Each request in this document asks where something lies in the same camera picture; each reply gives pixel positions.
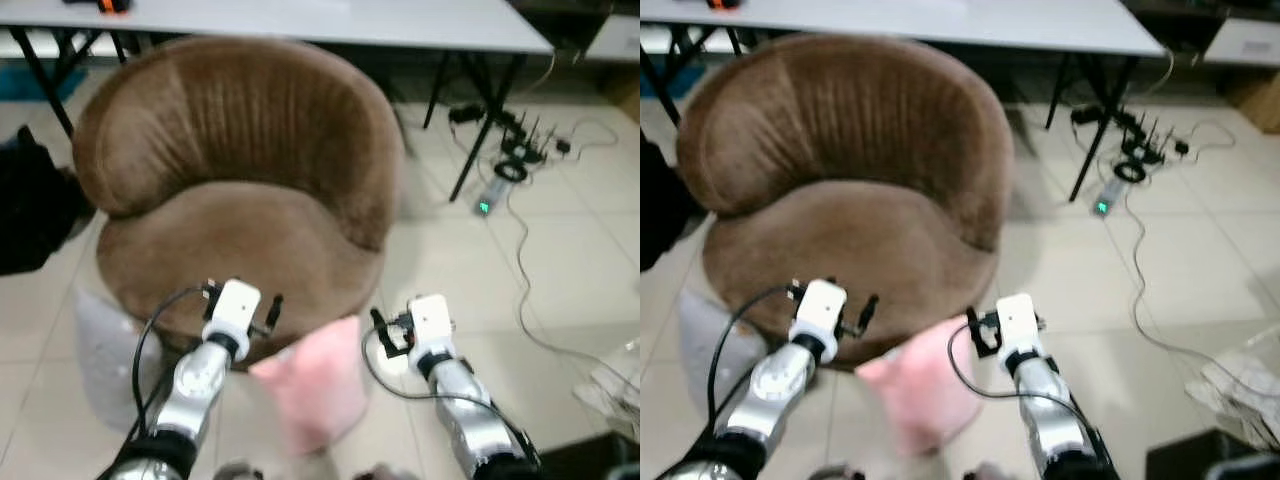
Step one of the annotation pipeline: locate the clear crumpled plastic bag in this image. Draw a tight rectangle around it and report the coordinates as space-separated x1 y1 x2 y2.
574 338 641 443
1184 322 1280 453

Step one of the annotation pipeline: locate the grey power strip green light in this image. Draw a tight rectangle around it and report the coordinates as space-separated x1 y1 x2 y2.
1089 177 1132 219
472 177 513 219

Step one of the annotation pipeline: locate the grey pillow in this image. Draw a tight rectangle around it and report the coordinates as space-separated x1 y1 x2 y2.
678 288 773 423
74 285 167 434

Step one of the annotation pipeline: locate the blue storage box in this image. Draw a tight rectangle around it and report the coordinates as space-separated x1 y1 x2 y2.
0 58 93 103
640 62 693 103

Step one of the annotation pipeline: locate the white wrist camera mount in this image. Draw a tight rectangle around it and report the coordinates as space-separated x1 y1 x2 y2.
405 293 457 357
790 280 849 347
203 280 263 347
994 293 1042 354

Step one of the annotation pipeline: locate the grey floor cable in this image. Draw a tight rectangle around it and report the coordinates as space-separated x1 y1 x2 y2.
1124 120 1280 369
504 118 641 373

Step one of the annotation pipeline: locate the brown cardboard box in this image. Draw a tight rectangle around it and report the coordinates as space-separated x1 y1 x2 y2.
600 68 641 123
1224 74 1280 137

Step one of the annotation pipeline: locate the small white table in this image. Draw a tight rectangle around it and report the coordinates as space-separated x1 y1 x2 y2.
584 14 641 65
1204 17 1280 70

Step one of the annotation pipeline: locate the brown velvet round armchair sofa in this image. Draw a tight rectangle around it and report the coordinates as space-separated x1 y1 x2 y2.
676 32 1017 371
72 35 407 367

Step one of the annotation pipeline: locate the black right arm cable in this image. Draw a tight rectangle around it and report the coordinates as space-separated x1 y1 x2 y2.
361 325 538 463
947 325 1113 459

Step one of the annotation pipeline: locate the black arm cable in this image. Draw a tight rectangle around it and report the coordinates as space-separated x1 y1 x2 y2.
361 325 538 463
705 285 797 443
947 325 1113 459
128 285 211 447

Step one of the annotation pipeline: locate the pink plush pillow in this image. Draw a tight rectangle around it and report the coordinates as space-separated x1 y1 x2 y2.
248 315 372 457
855 315 987 459

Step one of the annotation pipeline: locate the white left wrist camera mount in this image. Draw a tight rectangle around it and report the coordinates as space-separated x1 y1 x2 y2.
790 280 849 347
203 280 263 347

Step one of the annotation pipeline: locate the black router with antennas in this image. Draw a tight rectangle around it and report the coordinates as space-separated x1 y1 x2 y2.
1118 112 1193 169
496 108 573 169

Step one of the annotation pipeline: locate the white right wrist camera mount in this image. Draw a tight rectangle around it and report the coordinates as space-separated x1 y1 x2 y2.
405 293 457 357
994 293 1042 354

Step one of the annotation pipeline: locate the long white folding table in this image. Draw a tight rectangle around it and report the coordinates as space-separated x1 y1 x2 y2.
640 0 1167 203
0 0 555 203

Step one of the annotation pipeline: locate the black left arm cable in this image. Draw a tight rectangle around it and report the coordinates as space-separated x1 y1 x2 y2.
705 285 797 443
128 285 211 447

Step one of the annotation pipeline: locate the black bag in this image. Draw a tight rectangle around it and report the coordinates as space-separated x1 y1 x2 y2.
640 133 703 273
0 124 97 277

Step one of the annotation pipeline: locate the black box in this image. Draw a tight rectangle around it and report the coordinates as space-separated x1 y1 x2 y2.
528 431 641 480
1144 427 1280 480

